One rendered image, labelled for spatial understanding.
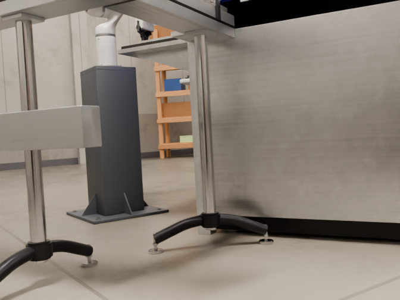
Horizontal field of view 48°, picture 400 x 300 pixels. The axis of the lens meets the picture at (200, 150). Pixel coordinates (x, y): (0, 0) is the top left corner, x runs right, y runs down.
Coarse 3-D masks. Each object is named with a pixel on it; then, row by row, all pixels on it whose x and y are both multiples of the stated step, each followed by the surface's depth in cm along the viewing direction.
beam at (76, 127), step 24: (0, 120) 142; (24, 120) 137; (48, 120) 132; (72, 120) 128; (96, 120) 131; (0, 144) 143; (24, 144) 137; (48, 144) 133; (72, 144) 128; (96, 144) 131
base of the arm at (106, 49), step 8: (96, 40) 263; (104, 40) 261; (112, 40) 263; (96, 48) 263; (104, 48) 261; (112, 48) 263; (96, 56) 264; (104, 56) 261; (112, 56) 263; (104, 64) 261; (112, 64) 263
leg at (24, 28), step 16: (16, 16) 135; (32, 16) 138; (16, 32) 139; (32, 32) 140; (32, 48) 140; (32, 64) 140; (32, 80) 139; (32, 96) 139; (32, 160) 139; (32, 176) 140; (32, 192) 140; (32, 208) 140; (32, 224) 140; (32, 240) 141
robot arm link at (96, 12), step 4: (96, 8) 258; (100, 8) 259; (104, 8) 260; (88, 12) 260; (92, 12) 259; (96, 12) 260; (100, 12) 261; (92, 16) 263; (96, 16) 263; (100, 16) 263
